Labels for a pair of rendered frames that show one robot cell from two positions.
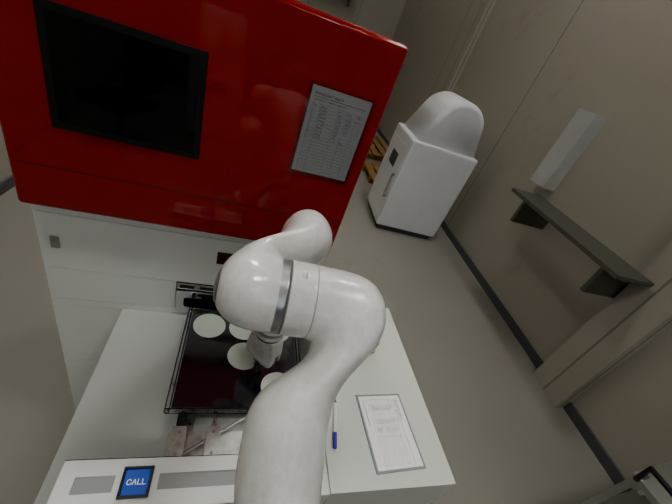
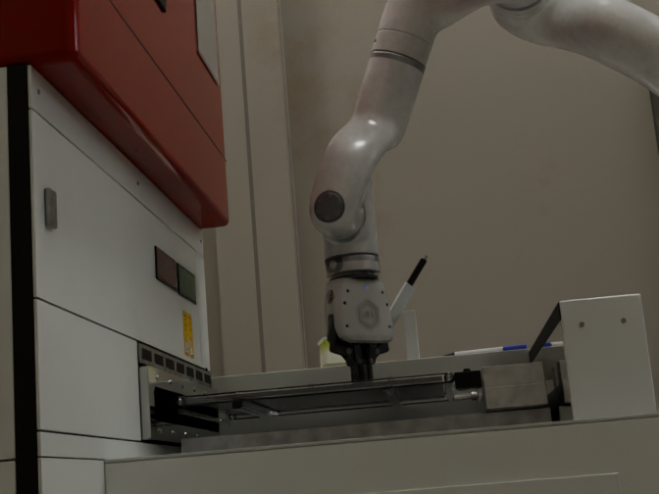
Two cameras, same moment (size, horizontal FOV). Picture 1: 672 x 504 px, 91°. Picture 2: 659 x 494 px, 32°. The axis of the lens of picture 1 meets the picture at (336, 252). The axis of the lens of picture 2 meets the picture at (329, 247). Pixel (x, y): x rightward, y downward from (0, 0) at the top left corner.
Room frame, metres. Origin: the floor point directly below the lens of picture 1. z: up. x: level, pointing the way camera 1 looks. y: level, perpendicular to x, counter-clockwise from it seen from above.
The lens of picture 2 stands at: (-0.13, 1.63, 0.77)
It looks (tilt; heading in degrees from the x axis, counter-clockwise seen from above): 12 degrees up; 297
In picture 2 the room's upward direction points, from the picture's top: 5 degrees counter-clockwise
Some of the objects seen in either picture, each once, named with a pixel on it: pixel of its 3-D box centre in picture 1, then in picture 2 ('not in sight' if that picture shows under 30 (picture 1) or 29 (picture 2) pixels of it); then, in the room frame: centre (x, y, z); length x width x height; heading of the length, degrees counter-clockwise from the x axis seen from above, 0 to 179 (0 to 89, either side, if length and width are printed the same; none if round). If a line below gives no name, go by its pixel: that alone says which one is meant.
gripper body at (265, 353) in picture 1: (266, 342); (356, 309); (0.63, 0.09, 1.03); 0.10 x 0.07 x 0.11; 65
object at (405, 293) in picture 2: not in sight; (400, 322); (0.65, -0.12, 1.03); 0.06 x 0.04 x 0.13; 22
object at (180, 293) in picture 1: (241, 306); (183, 412); (0.85, 0.25, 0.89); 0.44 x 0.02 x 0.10; 112
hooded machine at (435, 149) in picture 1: (423, 165); not in sight; (4.04, -0.57, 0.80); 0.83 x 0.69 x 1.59; 108
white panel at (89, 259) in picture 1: (192, 271); (137, 312); (0.79, 0.42, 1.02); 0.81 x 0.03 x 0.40; 112
